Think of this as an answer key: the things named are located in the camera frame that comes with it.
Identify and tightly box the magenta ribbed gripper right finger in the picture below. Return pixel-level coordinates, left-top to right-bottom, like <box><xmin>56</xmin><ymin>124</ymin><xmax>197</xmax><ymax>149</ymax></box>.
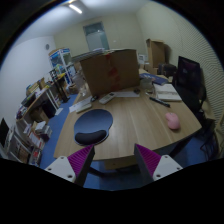
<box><xmin>134</xmin><ymin>144</ymin><xmax>182</xmax><ymax>183</ymax></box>

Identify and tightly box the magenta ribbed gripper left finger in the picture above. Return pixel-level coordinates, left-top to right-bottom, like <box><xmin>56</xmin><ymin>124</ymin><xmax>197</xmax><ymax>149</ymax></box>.
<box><xmin>46</xmin><ymin>145</ymin><xmax>95</xmax><ymax>186</ymax></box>

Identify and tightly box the dark blue mouse pad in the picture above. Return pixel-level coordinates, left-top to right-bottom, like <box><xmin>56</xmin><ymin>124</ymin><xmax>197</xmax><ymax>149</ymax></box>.
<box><xmin>74</xmin><ymin>109</ymin><xmax>113</xmax><ymax>146</ymax></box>

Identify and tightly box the pink computer mouse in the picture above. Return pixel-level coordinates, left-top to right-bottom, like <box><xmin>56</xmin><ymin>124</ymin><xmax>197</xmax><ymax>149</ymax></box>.
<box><xmin>165</xmin><ymin>113</ymin><xmax>180</xmax><ymax>130</ymax></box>

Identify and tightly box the black computer monitor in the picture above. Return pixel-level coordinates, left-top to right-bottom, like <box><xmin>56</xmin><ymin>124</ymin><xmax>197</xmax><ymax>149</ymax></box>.
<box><xmin>176</xmin><ymin>56</ymin><xmax>201</xmax><ymax>93</ymax></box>

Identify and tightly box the wooden shelf unit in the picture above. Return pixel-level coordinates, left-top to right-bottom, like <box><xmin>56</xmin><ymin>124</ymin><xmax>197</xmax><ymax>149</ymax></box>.
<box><xmin>6</xmin><ymin>74</ymin><xmax>66</xmax><ymax>166</ymax></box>

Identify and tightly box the white keyboard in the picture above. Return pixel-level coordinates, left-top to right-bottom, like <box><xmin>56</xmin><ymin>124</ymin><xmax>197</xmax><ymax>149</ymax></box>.
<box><xmin>69</xmin><ymin>96</ymin><xmax>92</xmax><ymax>113</ymax></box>

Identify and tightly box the black pen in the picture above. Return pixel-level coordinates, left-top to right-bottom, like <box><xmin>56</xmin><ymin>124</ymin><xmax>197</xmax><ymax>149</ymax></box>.
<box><xmin>149</xmin><ymin>97</ymin><xmax>170</xmax><ymax>108</ymax></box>

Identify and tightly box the black office chair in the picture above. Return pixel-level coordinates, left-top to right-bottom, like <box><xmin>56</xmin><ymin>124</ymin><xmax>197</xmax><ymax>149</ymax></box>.
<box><xmin>197</xmin><ymin>111</ymin><xmax>219</xmax><ymax>161</ymax></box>

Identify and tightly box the open white book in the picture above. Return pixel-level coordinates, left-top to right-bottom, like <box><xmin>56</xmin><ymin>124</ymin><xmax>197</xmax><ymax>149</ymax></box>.
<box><xmin>154</xmin><ymin>84</ymin><xmax>181</xmax><ymax>101</ymax></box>

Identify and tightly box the white remote control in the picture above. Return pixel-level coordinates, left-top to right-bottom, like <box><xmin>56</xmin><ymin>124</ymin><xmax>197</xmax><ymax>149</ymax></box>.
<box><xmin>99</xmin><ymin>92</ymin><xmax>116</xmax><ymax>105</ymax></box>

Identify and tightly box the blue folder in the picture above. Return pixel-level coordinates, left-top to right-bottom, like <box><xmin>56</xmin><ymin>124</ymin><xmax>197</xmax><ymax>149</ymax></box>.
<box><xmin>140</xmin><ymin>73</ymin><xmax>168</xmax><ymax>85</ymax></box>

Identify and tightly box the large brown cardboard box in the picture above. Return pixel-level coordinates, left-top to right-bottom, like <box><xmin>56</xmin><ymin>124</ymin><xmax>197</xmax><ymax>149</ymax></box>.
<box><xmin>81</xmin><ymin>49</ymin><xmax>140</xmax><ymax>96</ymax></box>

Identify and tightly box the blue white display cabinet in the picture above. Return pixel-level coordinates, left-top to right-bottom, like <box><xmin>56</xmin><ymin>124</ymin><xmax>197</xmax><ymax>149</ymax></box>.
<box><xmin>49</xmin><ymin>48</ymin><xmax>76</xmax><ymax>85</ymax></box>

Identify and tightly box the tall cardboard box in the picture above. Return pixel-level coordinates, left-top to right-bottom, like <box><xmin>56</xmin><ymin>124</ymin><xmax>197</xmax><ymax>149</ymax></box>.
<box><xmin>146</xmin><ymin>39</ymin><xmax>165</xmax><ymax>68</ymax></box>

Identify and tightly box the grey door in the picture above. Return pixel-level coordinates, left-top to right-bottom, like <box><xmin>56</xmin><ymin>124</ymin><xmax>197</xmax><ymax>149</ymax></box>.
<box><xmin>83</xmin><ymin>22</ymin><xmax>109</xmax><ymax>51</ymax></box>

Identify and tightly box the ceiling light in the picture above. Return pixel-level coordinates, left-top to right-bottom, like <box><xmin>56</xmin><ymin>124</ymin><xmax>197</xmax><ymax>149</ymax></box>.
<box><xmin>69</xmin><ymin>4</ymin><xmax>82</xmax><ymax>14</ymax></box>

